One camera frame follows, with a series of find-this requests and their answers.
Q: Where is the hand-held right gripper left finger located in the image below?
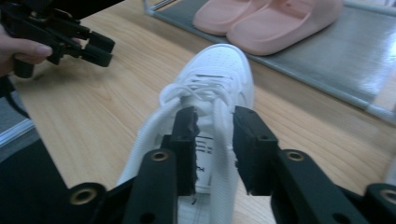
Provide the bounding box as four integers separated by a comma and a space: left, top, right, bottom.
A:
160, 105, 200, 197

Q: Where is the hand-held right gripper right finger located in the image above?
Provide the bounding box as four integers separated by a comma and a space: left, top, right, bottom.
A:
232, 105, 279, 197

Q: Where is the white sneaker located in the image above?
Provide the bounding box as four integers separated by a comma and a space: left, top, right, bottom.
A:
116, 43, 255, 224

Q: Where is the pink slipper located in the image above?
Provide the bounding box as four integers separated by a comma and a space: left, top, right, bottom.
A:
191, 0, 269, 36
226, 0, 345, 57

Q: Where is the metal shoe rack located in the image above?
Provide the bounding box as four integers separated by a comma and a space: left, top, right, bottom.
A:
143, 0, 396, 125

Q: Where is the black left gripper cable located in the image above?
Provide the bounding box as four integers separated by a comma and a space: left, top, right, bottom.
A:
0, 76, 31, 119

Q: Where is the aluminium floor rail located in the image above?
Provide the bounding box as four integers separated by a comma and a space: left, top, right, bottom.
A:
0, 119, 35, 147

